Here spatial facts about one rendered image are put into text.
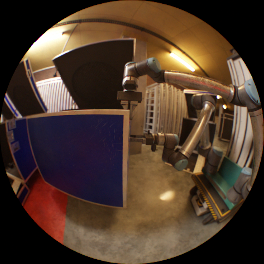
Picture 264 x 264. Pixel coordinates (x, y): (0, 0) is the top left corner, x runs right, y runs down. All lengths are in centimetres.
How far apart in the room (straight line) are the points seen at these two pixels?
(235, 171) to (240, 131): 40
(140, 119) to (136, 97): 144
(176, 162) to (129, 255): 87
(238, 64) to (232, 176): 116
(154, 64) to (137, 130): 159
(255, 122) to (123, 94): 70
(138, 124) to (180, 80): 150
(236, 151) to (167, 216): 98
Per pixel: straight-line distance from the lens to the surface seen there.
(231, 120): 637
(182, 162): 57
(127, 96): 47
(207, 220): 110
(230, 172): 111
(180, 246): 105
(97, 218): 104
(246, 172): 86
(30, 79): 166
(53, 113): 64
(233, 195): 93
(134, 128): 186
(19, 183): 161
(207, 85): 56
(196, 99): 85
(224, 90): 58
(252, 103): 52
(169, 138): 62
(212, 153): 108
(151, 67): 48
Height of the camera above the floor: 95
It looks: 13 degrees down
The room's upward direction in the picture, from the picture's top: 3 degrees clockwise
